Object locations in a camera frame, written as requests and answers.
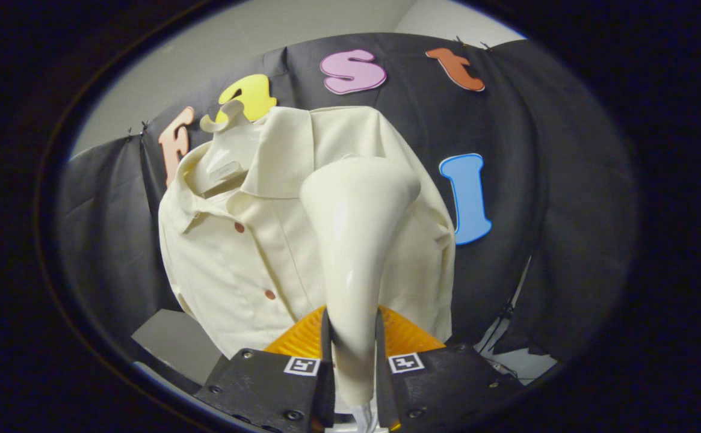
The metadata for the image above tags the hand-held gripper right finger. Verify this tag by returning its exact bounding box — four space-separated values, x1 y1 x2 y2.
375 306 522 432

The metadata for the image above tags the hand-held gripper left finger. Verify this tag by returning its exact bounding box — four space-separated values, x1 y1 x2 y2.
194 306 336 433

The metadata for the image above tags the cream button shirt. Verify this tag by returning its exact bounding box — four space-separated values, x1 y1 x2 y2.
158 106 456 361

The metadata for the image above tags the white clothes hanger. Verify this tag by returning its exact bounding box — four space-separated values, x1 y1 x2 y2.
200 99 267 196

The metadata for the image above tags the grey cabinet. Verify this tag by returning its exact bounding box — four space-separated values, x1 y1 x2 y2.
132 309 224 385

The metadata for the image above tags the black backdrop cloth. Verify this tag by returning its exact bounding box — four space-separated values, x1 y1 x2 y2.
55 33 640 361

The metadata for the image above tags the black cable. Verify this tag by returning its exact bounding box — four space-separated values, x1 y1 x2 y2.
477 304 516 355

